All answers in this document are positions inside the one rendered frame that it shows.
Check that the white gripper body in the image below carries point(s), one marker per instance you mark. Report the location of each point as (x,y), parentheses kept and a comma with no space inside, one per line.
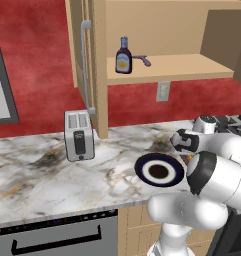
(177,140)

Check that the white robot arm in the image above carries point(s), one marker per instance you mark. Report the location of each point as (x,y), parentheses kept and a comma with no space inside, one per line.
(205,186)

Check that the wooden cutting board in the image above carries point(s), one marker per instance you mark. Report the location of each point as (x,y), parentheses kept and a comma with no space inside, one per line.
(185,158)

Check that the navy and white plate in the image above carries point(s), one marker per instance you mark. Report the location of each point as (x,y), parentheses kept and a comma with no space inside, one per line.
(143,166)

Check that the dark condiment bottle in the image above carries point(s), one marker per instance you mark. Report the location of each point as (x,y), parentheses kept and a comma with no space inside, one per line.
(123,60)

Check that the tan base cabinet drawers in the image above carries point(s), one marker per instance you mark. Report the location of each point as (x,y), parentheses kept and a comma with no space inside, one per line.
(135,230)

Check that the tan cabinet door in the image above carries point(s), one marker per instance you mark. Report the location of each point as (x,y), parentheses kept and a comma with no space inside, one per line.
(98,66)

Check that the black stove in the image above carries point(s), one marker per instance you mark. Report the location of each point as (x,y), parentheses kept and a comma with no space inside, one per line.
(233,121)

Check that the purple kitchen utensil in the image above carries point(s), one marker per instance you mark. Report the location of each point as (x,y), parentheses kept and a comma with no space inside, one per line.
(143,59)

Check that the silver toaster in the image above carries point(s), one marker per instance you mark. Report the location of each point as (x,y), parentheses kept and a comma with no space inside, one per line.
(79,140)

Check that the black oven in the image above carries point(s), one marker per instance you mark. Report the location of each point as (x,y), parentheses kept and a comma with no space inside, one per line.
(232,236)

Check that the grey dishwasher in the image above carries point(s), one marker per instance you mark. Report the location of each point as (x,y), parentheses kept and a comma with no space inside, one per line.
(58,236)

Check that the grey framed window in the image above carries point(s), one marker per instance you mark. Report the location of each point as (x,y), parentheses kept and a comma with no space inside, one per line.
(2,83)

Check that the grey wall outlet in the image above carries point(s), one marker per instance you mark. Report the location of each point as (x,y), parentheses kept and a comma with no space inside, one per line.
(163,91)

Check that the tan open wall cabinet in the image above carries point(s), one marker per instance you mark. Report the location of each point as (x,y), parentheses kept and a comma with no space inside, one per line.
(172,33)

